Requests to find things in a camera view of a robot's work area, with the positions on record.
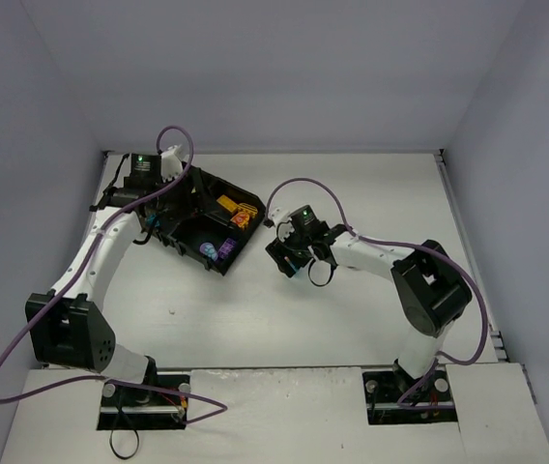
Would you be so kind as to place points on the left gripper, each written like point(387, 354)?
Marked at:
point(168, 213)

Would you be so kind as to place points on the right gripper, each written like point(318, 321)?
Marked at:
point(281, 253)

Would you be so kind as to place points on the purple flower lego block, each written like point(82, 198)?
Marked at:
point(209, 250)

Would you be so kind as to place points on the orange and lime lego stack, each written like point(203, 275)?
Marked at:
point(228, 204)

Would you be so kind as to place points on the purple arch lego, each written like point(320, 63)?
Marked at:
point(226, 248)

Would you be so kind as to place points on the orange rounded lego block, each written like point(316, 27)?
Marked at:
point(244, 215)

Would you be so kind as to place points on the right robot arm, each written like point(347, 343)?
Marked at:
point(431, 293)

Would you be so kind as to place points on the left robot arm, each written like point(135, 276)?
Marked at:
point(66, 324)

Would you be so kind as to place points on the black compartment tray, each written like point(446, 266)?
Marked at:
point(214, 227)

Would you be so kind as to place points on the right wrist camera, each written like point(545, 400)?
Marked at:
point(278, 219)

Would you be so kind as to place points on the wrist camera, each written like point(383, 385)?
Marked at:
point(171, 163)
point(278, 219)

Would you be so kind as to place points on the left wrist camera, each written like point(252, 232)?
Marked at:
point(171, 163)

